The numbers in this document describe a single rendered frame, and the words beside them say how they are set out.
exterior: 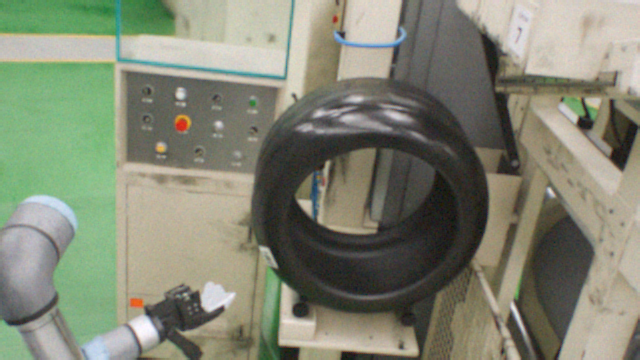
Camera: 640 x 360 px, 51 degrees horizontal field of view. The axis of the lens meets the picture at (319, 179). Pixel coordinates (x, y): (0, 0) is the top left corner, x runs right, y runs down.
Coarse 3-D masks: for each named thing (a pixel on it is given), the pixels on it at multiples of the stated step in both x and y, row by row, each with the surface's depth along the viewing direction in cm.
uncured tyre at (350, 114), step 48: (336, 96) 156; (384, 96) 153; (432, 96) 168; (288, 144) 152; (336, 144) 149; (384, 144) 148; (432, 144) 149; (288, 192) 153; (432, 192) 186; (480, 192) 156; (288, 240) 159; (336, 240) 191; (384, 240) 192; (432, 240) 187; (480, 240) 164; (336, 288) 167; (384, 288) 181; (432, 288) 166
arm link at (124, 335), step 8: (120, 328) 140; (128, 328) 140; (96, 336) 138; (104, 336) 137; (112, 336) 137; (120, 336) 138; (128, 336) 138; (136, 336) 139; (88, 344) 136; (96, 344) 135; (104, 344) 135; (112, 344) 136; (120, 344) 137; (128, 344) 138; (136, 344) 139; (88, 352) 134; (96, 352) 134; (104, 352) 135; (112, 352) 135; (120, 352) 136; (128, 352) 138; (136, 352) 139
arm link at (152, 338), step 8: (136, 320) 142; (144, 320) 142; (136, 328) 140; (144, 328) 140; (152, 328) 141; (144, 336) 140; (152, 336) 141; (144, 344) 140; (152, 344) 141; (144, 352) 141
